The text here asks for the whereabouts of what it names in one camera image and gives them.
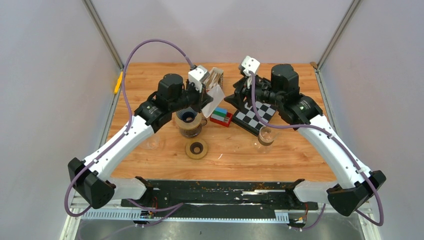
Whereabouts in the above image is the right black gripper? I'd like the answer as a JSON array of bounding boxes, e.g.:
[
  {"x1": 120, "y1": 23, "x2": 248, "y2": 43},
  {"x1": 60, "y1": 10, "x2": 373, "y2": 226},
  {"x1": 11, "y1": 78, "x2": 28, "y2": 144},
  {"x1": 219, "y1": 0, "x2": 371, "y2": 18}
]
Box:
[{"x1": 223, "y1": 72, "x2": 283, "y2": 112}]

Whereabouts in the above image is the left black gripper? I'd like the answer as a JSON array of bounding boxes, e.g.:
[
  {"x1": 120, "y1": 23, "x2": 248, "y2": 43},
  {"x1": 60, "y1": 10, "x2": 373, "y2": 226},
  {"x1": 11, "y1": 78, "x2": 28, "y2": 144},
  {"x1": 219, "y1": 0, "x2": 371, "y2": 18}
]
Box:
[{"x1": 170, "y1": 79, "x2": 215, "y2": 114}]

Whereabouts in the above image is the white paper coffee filter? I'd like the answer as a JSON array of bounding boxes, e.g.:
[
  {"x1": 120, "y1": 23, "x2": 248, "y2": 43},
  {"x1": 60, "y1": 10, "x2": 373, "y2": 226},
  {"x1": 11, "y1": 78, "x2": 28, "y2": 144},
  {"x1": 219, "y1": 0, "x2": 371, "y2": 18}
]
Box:
[{"x1": 202, "y1": 84, "x2": 225, "y2": 118}]

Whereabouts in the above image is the blue glass dripper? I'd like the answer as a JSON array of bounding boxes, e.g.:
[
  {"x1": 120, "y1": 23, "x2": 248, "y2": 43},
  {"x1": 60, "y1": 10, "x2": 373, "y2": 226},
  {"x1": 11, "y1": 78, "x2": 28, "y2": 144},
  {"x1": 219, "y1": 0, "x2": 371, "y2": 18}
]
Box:
[{"x1": 176, "y1": 107, "x2": 198, "y2": 123}]

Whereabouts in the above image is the large wooden dripper ring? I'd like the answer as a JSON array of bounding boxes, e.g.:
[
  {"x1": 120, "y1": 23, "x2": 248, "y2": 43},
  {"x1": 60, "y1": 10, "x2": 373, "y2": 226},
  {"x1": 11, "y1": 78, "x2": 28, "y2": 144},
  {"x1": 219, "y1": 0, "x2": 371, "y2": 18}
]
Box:
[{"x1": 174, "y1": 112, "x2": 203, "y2": 131}]

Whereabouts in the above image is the glass coffee carafe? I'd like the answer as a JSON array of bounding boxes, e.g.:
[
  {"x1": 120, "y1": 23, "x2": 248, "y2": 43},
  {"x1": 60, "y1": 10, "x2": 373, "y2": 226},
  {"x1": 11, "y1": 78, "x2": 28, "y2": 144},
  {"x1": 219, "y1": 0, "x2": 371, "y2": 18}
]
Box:
[{"x1": 176, "y1": 115, "x2": 208, "y2": 138}]

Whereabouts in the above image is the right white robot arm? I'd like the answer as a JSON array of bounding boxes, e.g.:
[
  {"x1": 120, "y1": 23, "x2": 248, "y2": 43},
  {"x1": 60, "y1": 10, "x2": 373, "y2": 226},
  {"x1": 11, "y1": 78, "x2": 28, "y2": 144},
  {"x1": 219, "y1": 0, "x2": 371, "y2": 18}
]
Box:
[{"x1": 225, "y1": 63, "x2": 386, "y2": 217}]

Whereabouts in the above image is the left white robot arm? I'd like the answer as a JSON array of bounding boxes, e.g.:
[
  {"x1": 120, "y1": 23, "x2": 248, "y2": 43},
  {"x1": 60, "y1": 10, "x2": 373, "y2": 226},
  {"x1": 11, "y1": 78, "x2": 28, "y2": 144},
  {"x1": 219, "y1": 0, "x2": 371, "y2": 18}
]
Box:
[{"x1": 68, "y1": 69, "x2": 213, "y2": 209}]

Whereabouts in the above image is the orange filter box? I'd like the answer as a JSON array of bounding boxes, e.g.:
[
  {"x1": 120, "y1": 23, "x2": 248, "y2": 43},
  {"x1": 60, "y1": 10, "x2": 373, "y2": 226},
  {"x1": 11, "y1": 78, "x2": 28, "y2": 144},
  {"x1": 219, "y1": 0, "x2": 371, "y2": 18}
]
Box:
[{"x1": 203, "y1": 67, "x2": 224, "y2": 92}]

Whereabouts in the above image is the black white chessboard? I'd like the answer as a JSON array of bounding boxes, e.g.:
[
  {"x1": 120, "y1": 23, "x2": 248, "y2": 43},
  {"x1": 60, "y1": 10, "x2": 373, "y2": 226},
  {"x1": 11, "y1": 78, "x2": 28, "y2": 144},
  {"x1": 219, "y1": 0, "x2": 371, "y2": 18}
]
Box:
[{"x1": 231, "y1": 101, "x2": 277, "y2": 137}]

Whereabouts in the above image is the red toy brick stack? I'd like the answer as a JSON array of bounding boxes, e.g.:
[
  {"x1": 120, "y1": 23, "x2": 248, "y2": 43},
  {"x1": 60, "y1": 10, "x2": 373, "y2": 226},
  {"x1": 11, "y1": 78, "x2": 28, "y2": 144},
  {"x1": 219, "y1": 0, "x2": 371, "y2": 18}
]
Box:
[{"x1": 209, "y1": 107, "x2": 233, "y2": 128}]

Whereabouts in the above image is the clear glass beaker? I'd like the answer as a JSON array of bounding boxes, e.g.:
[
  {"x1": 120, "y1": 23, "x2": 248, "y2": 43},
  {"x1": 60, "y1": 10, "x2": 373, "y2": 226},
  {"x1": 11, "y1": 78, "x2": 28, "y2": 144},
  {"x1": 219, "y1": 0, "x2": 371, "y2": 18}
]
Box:
[{"x1": 253, "y1": 126, "x2": 279, "y2": 154}]

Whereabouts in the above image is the small clear glass cup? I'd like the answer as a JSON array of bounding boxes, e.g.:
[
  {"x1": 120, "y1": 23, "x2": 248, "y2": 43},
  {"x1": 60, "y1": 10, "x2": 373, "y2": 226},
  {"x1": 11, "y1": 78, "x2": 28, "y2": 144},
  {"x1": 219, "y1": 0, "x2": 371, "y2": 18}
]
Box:
[{"x1": 144, "y1": 134, "x2": 161, "y2": 150}]

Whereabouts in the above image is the yellow marker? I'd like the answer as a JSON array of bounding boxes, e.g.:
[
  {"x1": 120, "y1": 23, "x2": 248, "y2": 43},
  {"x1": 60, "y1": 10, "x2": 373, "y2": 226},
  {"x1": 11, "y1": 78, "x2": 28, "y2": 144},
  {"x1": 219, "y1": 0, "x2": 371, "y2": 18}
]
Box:
[{"x1": 113, "y1": 70, "x2": 124, "y2": 95}]

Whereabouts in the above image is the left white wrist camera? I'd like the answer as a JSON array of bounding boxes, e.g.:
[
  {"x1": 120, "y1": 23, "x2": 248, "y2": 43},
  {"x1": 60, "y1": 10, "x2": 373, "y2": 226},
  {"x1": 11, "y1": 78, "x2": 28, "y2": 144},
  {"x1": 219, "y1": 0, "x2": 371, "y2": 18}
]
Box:
[{"x1": 188, "y1": 65, "x2": 210, "y2": 93}]

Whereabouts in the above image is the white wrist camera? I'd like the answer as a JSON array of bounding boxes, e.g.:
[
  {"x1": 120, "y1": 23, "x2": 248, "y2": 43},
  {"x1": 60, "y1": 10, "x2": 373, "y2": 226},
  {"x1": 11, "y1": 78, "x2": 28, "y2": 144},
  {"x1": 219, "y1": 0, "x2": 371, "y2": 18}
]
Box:
[
  {"x1": 188, "y1": 65, "x2": 210, "y2": 93},
  {"x1": 238, "y1": 55, "x2": 261, "y2": 77}
]

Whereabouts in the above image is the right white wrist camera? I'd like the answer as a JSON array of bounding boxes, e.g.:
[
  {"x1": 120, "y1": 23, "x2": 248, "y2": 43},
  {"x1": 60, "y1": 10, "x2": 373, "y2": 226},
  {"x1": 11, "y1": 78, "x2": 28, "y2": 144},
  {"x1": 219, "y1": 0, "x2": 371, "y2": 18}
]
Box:
[{"x1": 238, "y1": 55, "x2": 261, "y2": 77}]

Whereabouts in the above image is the small wooden dripper ring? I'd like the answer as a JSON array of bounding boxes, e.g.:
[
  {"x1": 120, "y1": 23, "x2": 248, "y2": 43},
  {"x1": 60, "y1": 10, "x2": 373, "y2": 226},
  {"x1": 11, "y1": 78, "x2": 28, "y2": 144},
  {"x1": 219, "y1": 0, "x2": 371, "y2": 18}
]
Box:
[{"x1": 184, "y1": 138, "x2": 209, "y2": 161}]

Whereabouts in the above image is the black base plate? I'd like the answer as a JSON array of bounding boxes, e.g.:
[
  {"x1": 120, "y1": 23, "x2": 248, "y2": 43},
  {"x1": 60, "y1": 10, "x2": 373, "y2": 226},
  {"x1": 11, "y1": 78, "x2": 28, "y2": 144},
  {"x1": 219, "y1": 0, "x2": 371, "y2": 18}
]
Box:
[{"x1": 135, "y1": 180, "x2": 319, "y2": 219}]

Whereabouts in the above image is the aluminium frame rail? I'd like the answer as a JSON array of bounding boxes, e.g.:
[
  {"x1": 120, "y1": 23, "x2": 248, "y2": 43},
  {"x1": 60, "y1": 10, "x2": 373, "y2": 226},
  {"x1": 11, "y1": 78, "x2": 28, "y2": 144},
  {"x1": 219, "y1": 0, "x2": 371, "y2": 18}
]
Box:
[{"x1": 67, "y1": 186, "x2": 374, "y2": 223}]

